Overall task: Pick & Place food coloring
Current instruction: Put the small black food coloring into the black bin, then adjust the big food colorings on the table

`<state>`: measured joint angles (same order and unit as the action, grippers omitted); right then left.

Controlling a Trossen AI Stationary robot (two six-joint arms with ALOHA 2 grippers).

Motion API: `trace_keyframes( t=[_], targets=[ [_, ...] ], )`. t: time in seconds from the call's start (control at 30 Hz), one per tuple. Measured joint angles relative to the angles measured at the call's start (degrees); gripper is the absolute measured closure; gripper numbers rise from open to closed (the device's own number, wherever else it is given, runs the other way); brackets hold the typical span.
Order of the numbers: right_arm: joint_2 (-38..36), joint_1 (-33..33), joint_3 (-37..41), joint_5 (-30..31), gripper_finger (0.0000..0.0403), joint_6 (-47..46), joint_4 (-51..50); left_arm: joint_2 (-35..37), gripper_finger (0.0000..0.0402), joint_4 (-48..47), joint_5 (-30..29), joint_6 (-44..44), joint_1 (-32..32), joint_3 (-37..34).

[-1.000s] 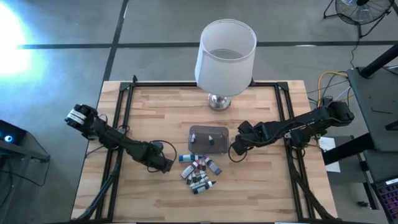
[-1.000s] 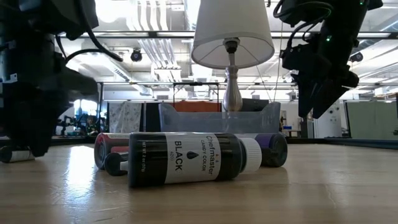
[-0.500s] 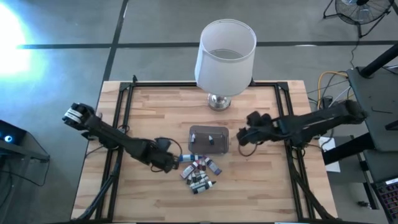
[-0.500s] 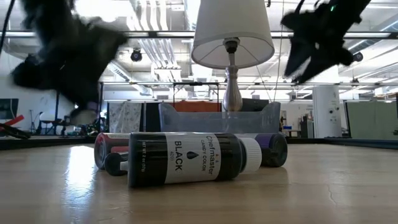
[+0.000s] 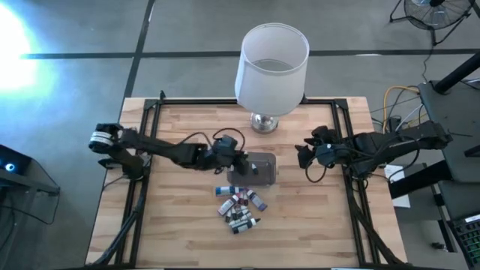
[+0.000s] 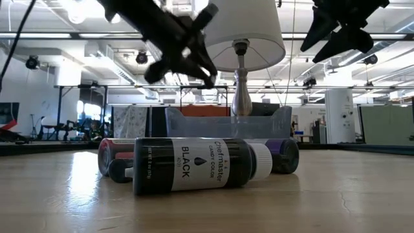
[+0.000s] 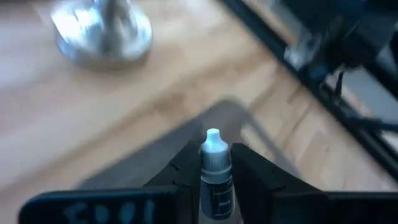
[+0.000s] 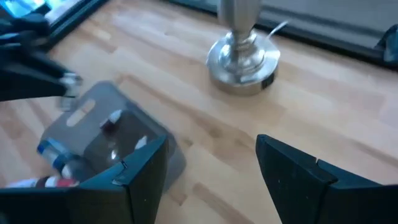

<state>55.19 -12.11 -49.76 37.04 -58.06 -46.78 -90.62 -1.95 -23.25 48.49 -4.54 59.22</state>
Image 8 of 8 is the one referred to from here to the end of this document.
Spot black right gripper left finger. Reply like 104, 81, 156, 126
0, 135, 169, 224

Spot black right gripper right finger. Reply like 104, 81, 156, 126
256, 134, 398, 224

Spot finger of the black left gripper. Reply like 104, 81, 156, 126
0, 73, 68, 102
0, 51, 68, 80

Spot small food coloring bottle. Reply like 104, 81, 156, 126
134, 135, 149, 151
57, 72, 84, 112
99, 108, 124, 133

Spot translucent grey plastic bin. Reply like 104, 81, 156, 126
39, 80, 187, 194

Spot blue food coloring bottle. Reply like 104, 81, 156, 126
36, 138, 82, 180

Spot large food coloring bottle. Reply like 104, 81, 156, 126
4, 175, 81, 189

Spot white shade silver table lamp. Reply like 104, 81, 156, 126
205, 0, 282, 96

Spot white lamp cord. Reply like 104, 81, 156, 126
267, 20, 290, 40

